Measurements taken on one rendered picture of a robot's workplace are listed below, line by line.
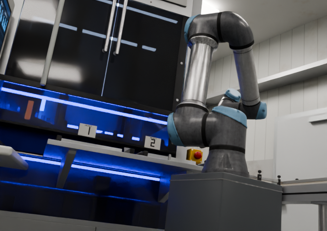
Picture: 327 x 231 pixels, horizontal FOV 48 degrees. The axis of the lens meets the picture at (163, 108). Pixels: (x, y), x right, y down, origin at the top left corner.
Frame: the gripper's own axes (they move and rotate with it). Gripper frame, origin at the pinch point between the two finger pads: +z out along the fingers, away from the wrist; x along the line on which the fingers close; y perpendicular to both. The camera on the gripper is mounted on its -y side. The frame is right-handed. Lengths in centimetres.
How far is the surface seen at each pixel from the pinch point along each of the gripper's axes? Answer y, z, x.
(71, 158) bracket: -59, -3, 35
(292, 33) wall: 391, 42, 12
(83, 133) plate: -31, 12, 49
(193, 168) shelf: -32.7, -13.8, -5.4
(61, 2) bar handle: -8, -29, 96
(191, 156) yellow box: 2.8, 10.9, 1.9
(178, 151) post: -0.5, 10.8, 8.8
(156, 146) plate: -7.5, 10.6, 18.7
